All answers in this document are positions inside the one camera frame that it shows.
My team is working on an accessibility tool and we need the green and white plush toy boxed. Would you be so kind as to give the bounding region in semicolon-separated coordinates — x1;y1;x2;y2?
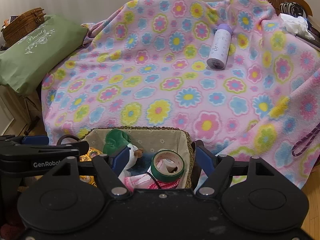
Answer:
103;128;145;181

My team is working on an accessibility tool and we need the beige tape roll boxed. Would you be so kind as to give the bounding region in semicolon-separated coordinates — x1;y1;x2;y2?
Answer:
160;155;181;174

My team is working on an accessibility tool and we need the green tape roll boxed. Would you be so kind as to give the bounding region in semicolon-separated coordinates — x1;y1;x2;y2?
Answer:
151;148;186;184

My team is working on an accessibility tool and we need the woven basket with cloth liner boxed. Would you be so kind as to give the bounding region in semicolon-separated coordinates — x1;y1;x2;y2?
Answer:
56;126;203;190

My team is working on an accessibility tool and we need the white crumpled tissue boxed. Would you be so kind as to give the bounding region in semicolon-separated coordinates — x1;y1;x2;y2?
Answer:
280;13;316;39

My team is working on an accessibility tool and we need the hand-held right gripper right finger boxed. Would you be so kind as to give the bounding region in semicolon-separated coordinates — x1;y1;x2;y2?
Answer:
195;144;276;197

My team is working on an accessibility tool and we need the pink floral fleece blanket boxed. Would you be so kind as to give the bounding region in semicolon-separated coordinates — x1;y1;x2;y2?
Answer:
41;0;320;191

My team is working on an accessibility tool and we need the zebra striped item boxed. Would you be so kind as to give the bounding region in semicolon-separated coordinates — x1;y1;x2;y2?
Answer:
279;2;308;18

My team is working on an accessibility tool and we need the white and purple bottle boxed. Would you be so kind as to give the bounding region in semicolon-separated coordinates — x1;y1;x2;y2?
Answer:
206;23;234;71

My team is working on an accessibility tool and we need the green pillow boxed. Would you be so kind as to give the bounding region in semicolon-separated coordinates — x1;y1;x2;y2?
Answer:
0;14;89;94

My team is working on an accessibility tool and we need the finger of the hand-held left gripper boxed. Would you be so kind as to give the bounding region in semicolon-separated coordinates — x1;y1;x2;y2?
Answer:
0;141;90;159
0;134;50;146

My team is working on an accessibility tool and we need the purple cord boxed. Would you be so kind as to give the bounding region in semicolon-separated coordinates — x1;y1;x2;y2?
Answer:
291;123;320;157

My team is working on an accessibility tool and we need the brown wicker basket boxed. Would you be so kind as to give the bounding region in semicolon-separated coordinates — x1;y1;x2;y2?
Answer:
0;7;46;48

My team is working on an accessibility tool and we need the orange embroidered pouch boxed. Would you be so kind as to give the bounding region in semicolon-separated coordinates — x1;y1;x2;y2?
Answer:
79;146;106;184

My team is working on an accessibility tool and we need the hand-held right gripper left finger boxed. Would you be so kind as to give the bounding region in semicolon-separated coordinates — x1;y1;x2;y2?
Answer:
48;146;132;197

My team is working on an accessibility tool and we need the pink cloth bundle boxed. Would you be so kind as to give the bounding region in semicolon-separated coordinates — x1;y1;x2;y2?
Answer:
123;171;179;191

